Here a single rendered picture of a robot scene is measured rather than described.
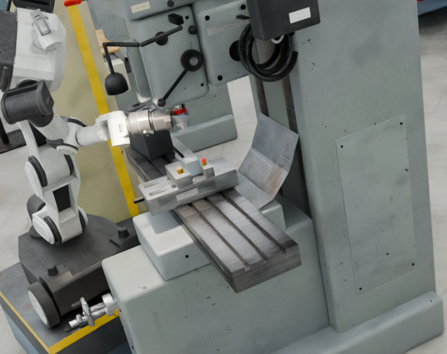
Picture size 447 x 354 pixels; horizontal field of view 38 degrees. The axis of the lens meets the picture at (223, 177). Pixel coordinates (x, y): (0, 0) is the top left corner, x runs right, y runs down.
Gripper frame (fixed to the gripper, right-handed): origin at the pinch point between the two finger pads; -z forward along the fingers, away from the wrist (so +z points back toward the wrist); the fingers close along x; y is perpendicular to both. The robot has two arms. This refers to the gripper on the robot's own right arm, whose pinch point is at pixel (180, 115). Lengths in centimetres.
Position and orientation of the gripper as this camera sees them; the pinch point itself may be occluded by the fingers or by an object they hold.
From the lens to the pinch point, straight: 230.8
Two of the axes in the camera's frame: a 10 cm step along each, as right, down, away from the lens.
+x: -0.3, -4.4, 9.0
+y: 1.9, 8.8, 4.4
